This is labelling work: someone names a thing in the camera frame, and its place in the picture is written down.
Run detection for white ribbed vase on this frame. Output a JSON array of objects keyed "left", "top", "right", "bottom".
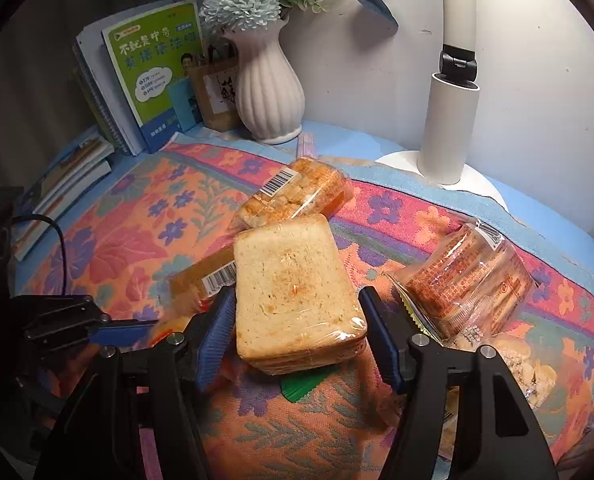
[{"left": 221, "top": 14, "right": 306, "bottom": 144}]

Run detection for light blue table mat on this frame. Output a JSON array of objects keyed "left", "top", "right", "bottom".
[{"left": 47, "top": 119, "right": 594, "bottom": 281}]

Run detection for pink striped packet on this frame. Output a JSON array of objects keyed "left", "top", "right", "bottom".
[{"left": 296, "top": 131, "right": 319, "bottom": 159}]

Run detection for brown cake pack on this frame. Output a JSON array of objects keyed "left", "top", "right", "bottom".
[{"left": 169, "top": 254, "right": 239, "bottom": 312}]

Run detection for brown paper bag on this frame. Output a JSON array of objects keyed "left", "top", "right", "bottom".
[{"left": 187, "top": 39, "right": 244, "bottom": 132}]

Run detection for small blue card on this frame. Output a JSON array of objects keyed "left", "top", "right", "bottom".
[{"left": 168, "top": 79, "right": 204, "bottom": 134}]

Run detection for clear cookie pack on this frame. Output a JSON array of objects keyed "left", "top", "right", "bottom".
[{"left": 439, "top": 329, "right": 558, "bottom": 462}]

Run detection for orange label snack pack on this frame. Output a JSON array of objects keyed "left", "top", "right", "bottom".
[{"left": 383, "top": 219, "right": 538, "bottom": 342}]

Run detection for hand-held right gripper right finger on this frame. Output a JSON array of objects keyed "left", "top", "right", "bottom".
[{"left": 358, "top": 285, "right": 560, "bottom": 480}]

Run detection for floral tablecloth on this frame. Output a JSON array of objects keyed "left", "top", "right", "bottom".
[{"left": 14, "top": 141, "right": 594, "bottom": 480}]

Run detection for white desk lamp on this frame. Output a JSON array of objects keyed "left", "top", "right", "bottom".
[{"left": 373, "top": 0, "right": 508, "bottom": 212}]

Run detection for green cover book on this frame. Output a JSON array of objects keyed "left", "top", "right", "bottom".
[{"left": 100, "top": 0, "right": 204, "bottom": 155}]

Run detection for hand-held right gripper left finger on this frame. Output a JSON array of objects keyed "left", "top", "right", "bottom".
[{"left": 33, "top": 285, "right": 238, "bottom": 480}]

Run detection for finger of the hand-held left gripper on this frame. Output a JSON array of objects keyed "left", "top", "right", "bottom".
[{"left": 90, "top": 318, "right": 161, "bottom": 347}]

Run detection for sliced toast bread pack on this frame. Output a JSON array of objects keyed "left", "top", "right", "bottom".
[{"left": 233, "top": 213, "right": 369, "bottom": 377}]

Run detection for stack of flat books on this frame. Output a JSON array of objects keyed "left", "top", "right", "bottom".
[{"left": 11, "top": 126, "right": 116, "bottom": 262}]

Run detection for green foil packet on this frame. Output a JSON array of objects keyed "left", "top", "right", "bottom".
[{"left": 279, "top": 364, "right": 354, "bottom": 404}]

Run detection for grey spiral notebooks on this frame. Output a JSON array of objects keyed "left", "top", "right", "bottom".
[{"left": 71, "top": 19, "right": 145, "bottom": 157}]

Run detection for black cable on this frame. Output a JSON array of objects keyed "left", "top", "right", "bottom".
[{"left": 11, "top": 214, "right": 69, "bottom": 297}]

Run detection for orange rusk pack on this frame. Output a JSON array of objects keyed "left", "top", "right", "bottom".
[{"left": 234, "top": 156, "right": 356, "bottom": 234}]

